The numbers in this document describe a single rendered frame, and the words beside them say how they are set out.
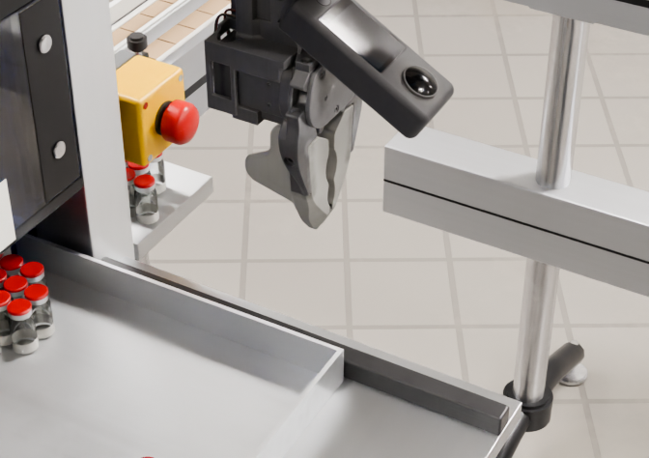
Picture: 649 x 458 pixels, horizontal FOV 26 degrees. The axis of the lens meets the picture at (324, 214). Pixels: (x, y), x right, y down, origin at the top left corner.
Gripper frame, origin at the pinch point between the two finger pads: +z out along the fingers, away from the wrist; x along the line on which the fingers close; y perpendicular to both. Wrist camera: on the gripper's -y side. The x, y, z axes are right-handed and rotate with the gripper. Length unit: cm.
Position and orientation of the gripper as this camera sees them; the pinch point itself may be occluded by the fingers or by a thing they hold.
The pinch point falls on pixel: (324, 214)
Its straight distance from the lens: 100.0
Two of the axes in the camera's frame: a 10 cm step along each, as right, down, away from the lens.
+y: -8.7, -2.9, 4.0
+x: -4.9, 5.1, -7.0
